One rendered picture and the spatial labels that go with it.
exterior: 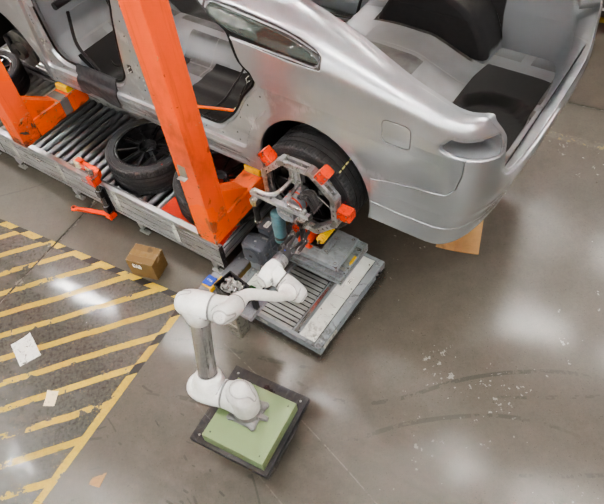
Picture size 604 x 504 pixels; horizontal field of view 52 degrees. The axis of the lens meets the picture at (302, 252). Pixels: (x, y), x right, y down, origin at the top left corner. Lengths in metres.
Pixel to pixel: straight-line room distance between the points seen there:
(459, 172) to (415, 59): 1.46
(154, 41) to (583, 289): 3.13
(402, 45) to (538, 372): 2.36
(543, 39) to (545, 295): 1.73
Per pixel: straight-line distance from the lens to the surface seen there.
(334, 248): 4.33
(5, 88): 5.11
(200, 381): 3.39
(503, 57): 4.79
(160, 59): 3.18
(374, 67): 3.21
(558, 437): 4.03
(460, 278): 4.48
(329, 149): 3.64
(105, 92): 4.95
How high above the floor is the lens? 3.59
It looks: 51 degrees down
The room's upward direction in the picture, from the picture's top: 8 degrees counter-clockwise
